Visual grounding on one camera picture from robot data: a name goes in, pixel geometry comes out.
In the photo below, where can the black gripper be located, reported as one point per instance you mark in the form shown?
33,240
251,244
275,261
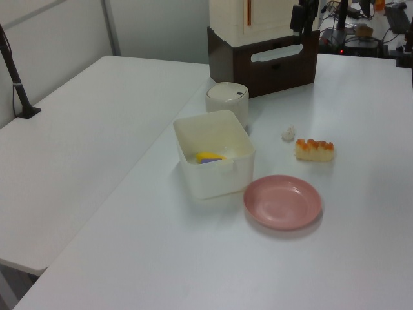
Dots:
309,6

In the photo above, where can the cream trash can lid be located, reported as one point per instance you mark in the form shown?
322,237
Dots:
222,92

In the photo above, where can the cream small trash can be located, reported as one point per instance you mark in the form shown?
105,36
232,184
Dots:
238,109

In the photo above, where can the black stand pole with base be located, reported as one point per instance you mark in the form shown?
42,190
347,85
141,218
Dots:
341,16

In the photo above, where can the small brown box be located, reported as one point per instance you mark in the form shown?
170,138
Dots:
363,30

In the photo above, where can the black electronics box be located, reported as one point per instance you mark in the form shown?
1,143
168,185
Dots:
358,48

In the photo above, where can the dark brown drawer cabinet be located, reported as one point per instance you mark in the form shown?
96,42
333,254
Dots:
274,77

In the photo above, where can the small orange object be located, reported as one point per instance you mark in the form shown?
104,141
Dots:
380,4

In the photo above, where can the black keyboard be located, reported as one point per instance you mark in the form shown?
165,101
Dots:
398,19

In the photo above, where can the black stand clamp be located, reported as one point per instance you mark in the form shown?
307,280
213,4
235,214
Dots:
403,59

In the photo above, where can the crumpled white paper ball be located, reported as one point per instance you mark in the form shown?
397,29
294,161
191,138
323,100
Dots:
288,134

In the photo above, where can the bread with orange topping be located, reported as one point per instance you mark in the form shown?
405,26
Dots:
314,153

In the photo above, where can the yellow banana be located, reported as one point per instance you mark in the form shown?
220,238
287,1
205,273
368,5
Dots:
209,155

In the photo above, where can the purple cube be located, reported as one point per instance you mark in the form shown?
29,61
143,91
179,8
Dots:
211,161

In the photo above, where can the cream plastic storage bin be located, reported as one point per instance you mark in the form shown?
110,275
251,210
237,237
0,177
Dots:
219,181

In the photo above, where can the pink plate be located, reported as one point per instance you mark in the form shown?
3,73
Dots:
282,203

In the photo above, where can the black clamped stand pole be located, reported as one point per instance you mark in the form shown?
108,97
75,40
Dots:
19,93

